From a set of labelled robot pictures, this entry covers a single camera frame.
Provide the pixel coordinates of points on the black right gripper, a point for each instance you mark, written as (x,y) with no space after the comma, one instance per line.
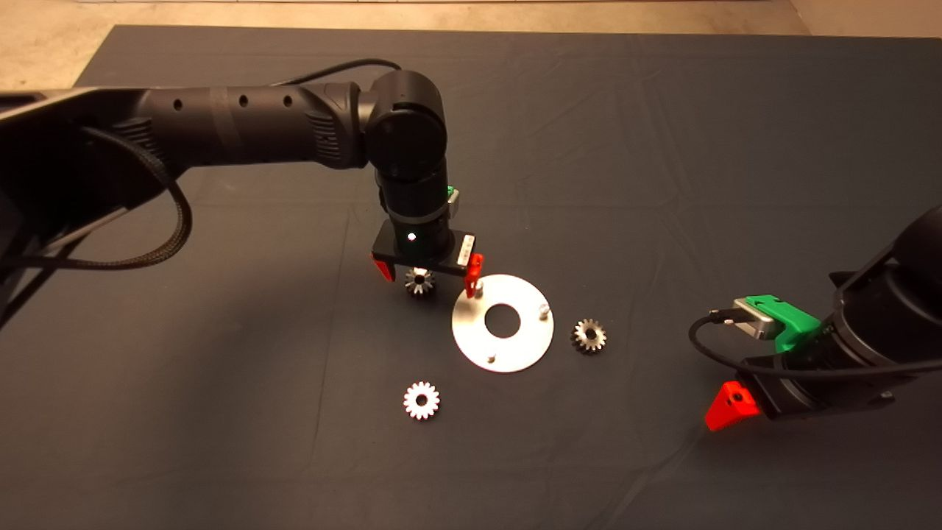
(817,390)

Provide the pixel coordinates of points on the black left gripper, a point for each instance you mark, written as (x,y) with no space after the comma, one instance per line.
(423,246)

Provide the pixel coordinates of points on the dark steel planetary gear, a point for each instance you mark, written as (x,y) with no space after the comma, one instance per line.
(597,340)
(419,283)

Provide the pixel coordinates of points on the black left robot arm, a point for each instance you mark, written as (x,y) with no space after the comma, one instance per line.
(243,118)

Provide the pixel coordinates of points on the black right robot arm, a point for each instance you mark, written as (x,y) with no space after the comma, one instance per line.
(905,309)

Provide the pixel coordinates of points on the round metal carrier plate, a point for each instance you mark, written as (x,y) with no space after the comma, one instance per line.
(471,331)

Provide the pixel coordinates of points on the bright steel planetary gear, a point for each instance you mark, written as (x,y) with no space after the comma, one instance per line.
(431,405)

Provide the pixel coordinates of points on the dark grey table cloth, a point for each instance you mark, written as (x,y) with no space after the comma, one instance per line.
(662,147)

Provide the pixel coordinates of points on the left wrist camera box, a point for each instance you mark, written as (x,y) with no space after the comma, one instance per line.
(453,206)

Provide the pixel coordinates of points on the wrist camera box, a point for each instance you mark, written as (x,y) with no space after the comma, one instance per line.
(453,206)
(758,322)

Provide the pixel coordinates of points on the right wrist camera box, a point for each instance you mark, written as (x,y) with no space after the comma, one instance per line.
(758,322)

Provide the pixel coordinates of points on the right green camera mount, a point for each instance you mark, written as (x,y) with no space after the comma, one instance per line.
(798,324)

